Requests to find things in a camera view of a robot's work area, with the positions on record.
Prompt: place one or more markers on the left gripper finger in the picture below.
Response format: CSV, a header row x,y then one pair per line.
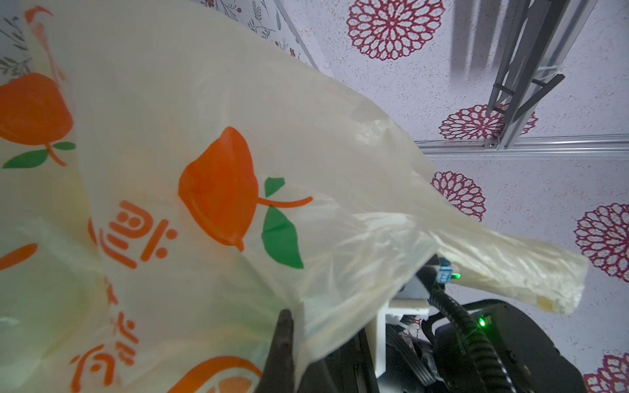
x,y
278,374

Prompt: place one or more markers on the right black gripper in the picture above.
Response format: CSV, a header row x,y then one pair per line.
x,y
425,341

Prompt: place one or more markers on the grey slotted wall shelf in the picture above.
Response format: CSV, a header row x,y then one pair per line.
x,y
541,35

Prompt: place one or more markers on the cream plastic bag orange print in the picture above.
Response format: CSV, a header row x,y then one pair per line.
x,y
170,181

